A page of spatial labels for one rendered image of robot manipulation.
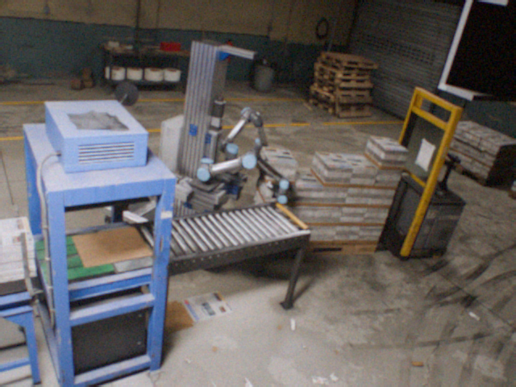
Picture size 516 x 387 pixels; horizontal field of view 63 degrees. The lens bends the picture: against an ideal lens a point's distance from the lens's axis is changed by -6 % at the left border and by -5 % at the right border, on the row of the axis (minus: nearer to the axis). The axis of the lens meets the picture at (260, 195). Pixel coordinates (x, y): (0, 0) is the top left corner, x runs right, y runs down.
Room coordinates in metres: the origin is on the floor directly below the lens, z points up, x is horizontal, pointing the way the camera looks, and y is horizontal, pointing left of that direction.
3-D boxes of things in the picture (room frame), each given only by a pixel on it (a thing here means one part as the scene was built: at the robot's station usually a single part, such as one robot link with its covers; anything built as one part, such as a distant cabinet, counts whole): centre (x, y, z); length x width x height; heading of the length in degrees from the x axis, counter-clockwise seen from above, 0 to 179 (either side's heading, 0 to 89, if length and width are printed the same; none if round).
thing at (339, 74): (10.97, -1.44, 0.65); 1.33 x 0.94 x 1.30; 132
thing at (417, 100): (4.92, -1.52, 0.97); 0.09 x 0.09 x 1.75; 20
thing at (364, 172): (4.36, -0.94, 0.95); 0.38 x 0.29 x 0.23; 20
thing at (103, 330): (2.31, 1.03, 0.38); 0.94 x 0.69 x 0.63; 38
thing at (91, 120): (2.23, 0.97, 1.78); 0.32 x 0.28 x 0.05; 38
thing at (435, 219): (4.74, -1.98, 0.40); 0.69 x 0.55 x 0.80; 20
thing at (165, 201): (2.16, 0.52, 0.77); 0.09 x 0.09 x 1.55; 38
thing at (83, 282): (2.31, 1.03, 0.75); 0.70 x 0.65 x 0.10; 128
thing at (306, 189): (4.21, -0.54, 0.42); 1.17 x 0.39 x 0.83; 110
